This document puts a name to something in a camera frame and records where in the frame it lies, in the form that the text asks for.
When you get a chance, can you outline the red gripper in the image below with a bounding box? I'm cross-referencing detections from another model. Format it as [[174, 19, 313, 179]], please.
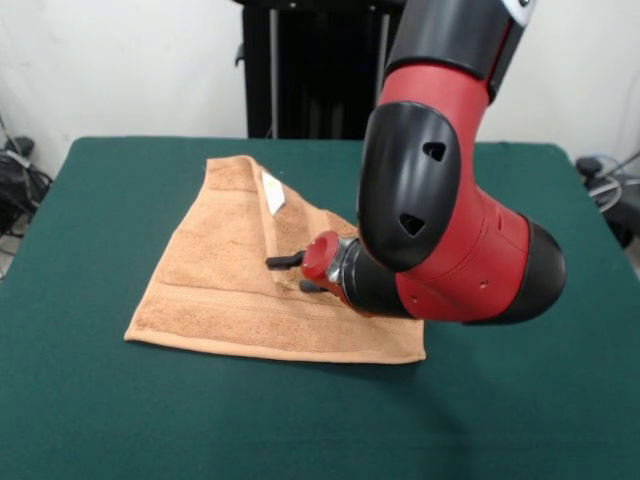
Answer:
[[264, 230, 376, 320]]

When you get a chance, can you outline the black device with cables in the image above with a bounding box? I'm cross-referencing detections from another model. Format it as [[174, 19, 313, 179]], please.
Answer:
[[0, 135, 54, 239], [573, 152, 640, 249]]

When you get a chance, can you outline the dark green table cloth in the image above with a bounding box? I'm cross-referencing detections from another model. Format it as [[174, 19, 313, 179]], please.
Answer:
[[0, 135, 640, 480]]

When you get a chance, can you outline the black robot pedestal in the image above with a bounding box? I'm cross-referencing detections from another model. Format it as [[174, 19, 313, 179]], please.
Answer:
[[232, 0, 409, 141]]

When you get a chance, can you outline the tan terry towel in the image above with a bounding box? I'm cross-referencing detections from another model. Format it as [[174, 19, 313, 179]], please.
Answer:
[[123, 155, 428, 365]]

